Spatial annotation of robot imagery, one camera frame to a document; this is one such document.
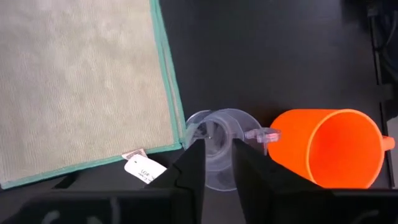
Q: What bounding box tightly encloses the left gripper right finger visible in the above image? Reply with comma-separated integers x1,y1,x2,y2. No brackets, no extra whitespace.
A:
231,138,334,224

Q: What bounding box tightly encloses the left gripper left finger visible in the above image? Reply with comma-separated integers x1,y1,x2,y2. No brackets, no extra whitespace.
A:
144,138,206,224

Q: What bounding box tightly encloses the clear plastic cup with handle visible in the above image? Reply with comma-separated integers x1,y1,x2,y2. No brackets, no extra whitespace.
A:
185,108,282,192

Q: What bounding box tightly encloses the orange plastic mug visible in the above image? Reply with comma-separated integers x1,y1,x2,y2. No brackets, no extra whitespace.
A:
267,108,396,190

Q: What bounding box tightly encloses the white cloth label tag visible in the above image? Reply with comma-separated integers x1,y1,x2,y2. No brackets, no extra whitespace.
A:
123,154,168,185

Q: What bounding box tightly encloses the green microfibre cloth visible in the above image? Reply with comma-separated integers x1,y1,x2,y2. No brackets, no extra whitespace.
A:
0,0,188,190

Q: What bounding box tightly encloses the black frame side rail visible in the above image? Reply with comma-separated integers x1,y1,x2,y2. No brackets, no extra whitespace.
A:
368,0,398,189

